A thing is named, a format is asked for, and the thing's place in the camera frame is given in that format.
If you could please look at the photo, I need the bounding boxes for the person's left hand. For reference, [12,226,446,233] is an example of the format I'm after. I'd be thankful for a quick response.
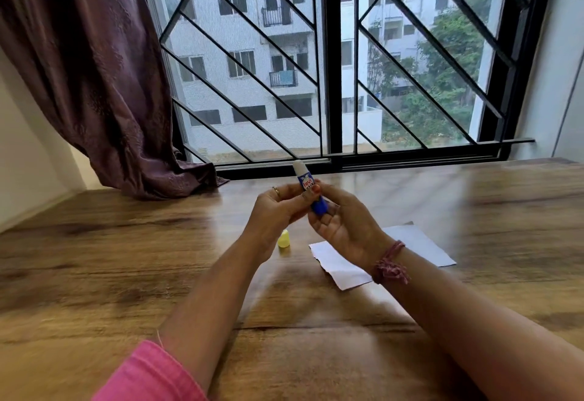
[242,180,322,264]

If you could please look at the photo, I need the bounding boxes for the person's right hand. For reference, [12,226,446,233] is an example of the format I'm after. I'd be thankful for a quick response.
[308,182,395,274]

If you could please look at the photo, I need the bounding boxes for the white paper piece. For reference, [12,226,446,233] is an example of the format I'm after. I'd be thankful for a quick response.
[308,240,374,291]
[382,222,457,268]

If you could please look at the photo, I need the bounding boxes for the blue glue stick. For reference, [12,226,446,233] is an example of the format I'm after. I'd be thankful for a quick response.
[293,160,329,216]

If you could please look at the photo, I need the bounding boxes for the person's right forearm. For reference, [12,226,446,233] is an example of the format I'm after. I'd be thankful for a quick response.
[378,250,584,401]

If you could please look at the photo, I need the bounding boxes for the person's left forearm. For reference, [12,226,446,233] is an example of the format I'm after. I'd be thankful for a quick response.
[157,239,279,392]

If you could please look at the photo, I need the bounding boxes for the green trees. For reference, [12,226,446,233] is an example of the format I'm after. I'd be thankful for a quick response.
[367,0,496,146]

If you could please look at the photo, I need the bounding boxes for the white apartment building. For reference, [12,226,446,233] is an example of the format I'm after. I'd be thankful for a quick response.
[148,0,507,164]

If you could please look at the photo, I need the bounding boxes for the pink sleeve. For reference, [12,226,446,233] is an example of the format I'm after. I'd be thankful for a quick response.
[91,340,209,401]

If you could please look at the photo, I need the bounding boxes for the black metal window grille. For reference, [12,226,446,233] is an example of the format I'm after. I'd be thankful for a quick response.
[141,0,535,164]

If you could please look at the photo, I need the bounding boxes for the purple curtain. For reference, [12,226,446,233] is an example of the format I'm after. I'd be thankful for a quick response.
[0,0,229,200]

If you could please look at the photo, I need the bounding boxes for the pink thread bracelet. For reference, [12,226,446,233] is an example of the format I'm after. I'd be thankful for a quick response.
[372,240,411,285]

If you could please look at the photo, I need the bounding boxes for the black window frame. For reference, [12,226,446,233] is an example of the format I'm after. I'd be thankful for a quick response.
[130,0,560,180]

